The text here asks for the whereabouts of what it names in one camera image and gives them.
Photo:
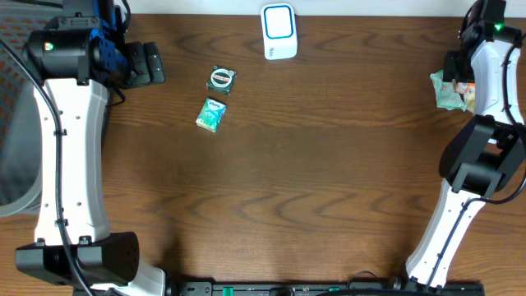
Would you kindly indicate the orange snack pack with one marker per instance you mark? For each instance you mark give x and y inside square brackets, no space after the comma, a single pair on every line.
[465,88]

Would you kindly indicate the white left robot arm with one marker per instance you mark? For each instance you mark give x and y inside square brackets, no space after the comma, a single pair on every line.
[75,64]

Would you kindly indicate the grey plastic mesh basket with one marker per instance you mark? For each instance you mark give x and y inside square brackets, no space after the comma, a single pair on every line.
[20,128]

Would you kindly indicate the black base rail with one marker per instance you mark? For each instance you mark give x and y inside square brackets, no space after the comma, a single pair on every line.
[202,288]

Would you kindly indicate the white barcode scanner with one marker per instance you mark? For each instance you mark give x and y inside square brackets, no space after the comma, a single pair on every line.
[279,31]

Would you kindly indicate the green wipes pack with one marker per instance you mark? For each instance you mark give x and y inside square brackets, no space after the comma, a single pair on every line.
[445,95]

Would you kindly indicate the teal Kleenex tissue pack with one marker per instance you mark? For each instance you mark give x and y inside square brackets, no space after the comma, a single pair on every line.
[211,115]

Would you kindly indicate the yellow wet wipes pack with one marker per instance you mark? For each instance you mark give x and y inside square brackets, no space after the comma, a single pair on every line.
[469,99]

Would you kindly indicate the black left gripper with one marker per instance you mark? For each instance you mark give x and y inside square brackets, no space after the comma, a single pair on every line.
[137,62]

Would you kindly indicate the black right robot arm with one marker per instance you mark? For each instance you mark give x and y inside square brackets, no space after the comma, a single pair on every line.
[483,156]

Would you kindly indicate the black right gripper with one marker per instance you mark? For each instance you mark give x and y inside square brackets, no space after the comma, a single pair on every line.
[452,67]

